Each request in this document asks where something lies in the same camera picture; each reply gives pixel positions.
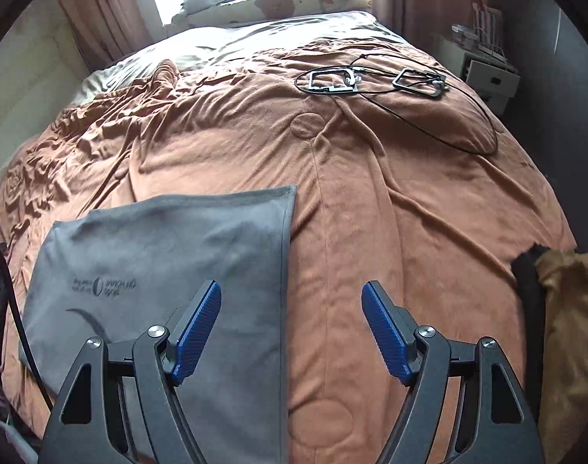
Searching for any grey t-shirt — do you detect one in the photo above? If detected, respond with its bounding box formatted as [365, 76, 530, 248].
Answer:
[21, 184, 299, 464]

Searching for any pinkish brown curtain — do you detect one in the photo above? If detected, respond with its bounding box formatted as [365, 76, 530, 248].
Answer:
[52, 0, 164, 66]
[371, 0, 498, 54]

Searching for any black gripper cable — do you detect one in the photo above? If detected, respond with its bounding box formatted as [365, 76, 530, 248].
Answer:
[0, 226, 55, 409]

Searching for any brown blanket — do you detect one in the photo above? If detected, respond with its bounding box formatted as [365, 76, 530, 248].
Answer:
[0, 36, 580, 464]

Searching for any black rectangular frame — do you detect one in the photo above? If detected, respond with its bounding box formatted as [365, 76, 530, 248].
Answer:
[296, 65, 360, 96]
[393, 68, 450, 100]

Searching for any pink white organiser rack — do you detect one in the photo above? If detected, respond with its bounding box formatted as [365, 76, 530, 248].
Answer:
[470, 0, 506, 54]

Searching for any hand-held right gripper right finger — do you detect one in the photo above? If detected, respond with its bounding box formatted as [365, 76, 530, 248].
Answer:
[361, 279, 546, 464]

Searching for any printed cream pillow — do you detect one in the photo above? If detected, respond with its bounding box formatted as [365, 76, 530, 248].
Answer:
[171, 0, 374, 30]

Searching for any black garment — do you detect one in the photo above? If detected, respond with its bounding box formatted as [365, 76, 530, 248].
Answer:
[511, 244, 551, 426]

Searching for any white plush toy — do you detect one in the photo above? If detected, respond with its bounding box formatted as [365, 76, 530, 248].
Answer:
[178, 0, 241, 15]

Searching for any mustard yellow garment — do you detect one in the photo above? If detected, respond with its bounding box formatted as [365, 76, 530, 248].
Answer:
[536, 246, 588, 450]

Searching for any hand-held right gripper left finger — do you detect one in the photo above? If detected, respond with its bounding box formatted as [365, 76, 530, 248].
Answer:
[40, 279, 223, 464]

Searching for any white nightstand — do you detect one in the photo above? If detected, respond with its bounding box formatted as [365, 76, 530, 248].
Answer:
[436, 31, 522, 117]

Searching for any grey-green bed sheet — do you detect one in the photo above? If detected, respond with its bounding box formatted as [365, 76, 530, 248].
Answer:
[74, 10, 406, 107]

